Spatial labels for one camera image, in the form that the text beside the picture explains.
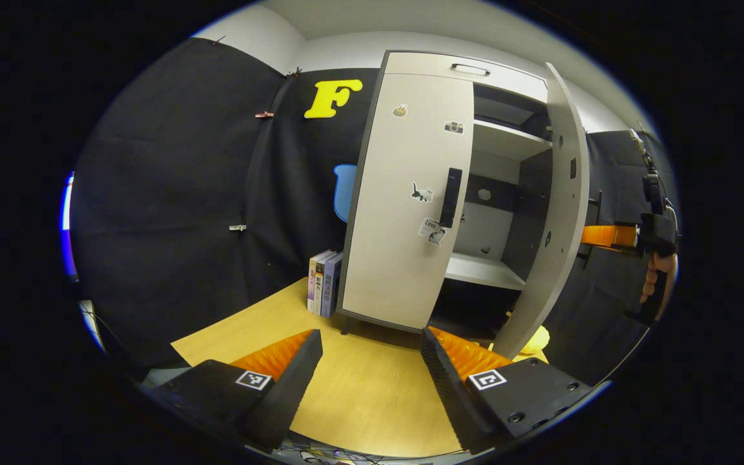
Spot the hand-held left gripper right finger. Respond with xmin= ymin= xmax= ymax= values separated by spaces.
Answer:
xmin=420 ymin=326 xmax=595 ymax=454

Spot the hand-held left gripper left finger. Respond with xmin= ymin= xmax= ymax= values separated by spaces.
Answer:
xmin=146 ymin=328 xmax=324 ymax=453

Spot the black door handle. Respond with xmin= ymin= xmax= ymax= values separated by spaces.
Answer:
xmin=577 ymin=189 xmax=605 ymax=269
xmin=439 ymin=167 xmax=464 ymax=229

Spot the grey door with headphones sticker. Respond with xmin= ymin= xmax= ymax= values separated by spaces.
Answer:
xmin=493 ymin=62 xmax=592 ymax=360

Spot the grey double-door shoe cabinet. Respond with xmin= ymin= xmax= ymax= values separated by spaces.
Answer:
xmin=336 ymin=50 xmax=557 ymax=336

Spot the grey door with camera sticker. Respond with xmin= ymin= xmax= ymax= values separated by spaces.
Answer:
xmin=339 ymin=72 xmax=475 ymax=332

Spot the grey cabinet drawer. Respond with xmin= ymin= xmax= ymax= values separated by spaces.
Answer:
xmin=380 ymin=50 xmax=549 ymax=103

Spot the grey spine book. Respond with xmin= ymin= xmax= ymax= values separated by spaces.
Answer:
xmin=314 ymin=251 xmax=336 ymax=317

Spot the white spine book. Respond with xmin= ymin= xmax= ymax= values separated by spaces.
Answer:
xmin=307 ymin=250 xmax=325 ymax=315

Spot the blue spine book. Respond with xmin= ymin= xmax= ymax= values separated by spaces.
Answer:
xmin=322 ymin=253 xmax=345 ymax=320

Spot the black backdrop cloth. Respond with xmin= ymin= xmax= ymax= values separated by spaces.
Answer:
xmin=72 ymin=37 xmax=679 ymax=382

